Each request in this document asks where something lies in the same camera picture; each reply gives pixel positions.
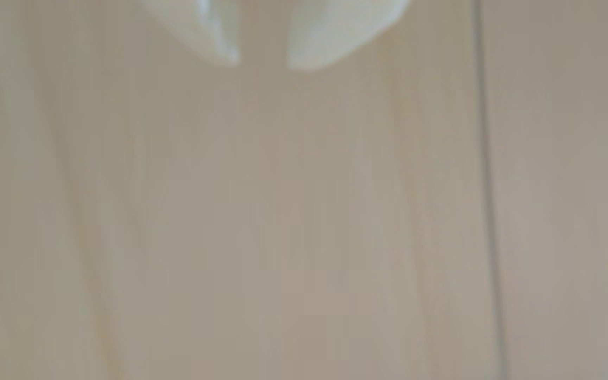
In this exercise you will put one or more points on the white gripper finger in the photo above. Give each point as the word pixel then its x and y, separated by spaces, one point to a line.
pixel 335 31
pixel 198 24

